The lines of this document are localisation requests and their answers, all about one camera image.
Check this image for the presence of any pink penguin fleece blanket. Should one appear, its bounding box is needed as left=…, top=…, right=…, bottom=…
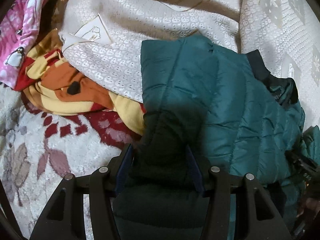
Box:
left=1, top=0, right=49, bottom=88

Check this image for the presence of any teal quilted puffer jacket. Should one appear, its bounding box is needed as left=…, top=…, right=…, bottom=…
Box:
left=113, top=35, right=319, bottom=239

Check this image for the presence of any orange yellow red blanket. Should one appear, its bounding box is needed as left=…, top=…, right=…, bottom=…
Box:
left=14, top=29, right=145, bottom=135

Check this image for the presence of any cream embossed bedspread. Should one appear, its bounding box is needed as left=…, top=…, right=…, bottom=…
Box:
left=59, top=0, right=319, bottom=127

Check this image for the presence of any white floral leaf blanket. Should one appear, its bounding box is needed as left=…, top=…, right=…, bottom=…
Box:
left=1, top=85, right=140, bottom=238

